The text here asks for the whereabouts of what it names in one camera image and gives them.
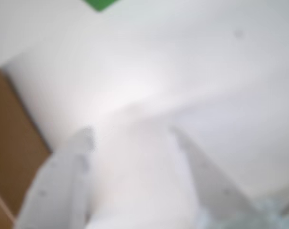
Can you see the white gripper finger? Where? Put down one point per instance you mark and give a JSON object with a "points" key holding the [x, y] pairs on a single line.
{"points": [[213, 190], [56, 186]]}

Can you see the green cube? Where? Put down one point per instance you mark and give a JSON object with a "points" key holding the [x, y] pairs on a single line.
{"points": [[100, 4]]}

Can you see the brown cardboard box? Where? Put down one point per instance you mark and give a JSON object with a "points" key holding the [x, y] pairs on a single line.
{"points": [[11, 143]]}

